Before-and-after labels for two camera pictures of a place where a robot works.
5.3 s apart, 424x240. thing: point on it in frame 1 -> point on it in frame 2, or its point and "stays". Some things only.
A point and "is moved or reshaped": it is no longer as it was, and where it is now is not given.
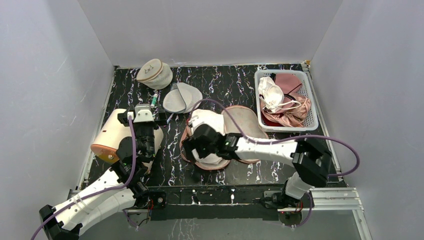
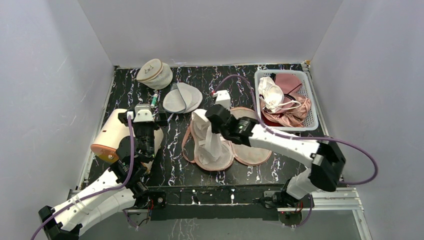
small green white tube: (154, 100) stays
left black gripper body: (147, 133) stays
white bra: (214, 119) is moved or reshaped
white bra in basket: (273, 97) stays
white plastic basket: (310, 121) stays
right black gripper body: (191, 145) -> (216, 115)
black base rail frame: (206, 203) stays
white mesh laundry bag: (181, 98) stays
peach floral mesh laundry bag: (238, 120) is moved or reshaped
